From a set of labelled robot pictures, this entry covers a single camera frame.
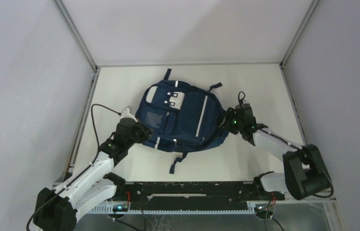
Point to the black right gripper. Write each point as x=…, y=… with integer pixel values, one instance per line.
x=229, y=113

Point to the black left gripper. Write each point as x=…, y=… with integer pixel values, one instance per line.
x=146, y=132

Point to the navy blue student backpack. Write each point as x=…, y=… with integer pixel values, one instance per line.
x=184, y=118

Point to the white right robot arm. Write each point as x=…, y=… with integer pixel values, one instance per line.
x=304, y=173

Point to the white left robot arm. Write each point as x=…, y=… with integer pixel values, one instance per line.
x=60, y=208

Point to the black mounting rail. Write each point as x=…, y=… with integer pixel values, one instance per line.
x=192, y=196

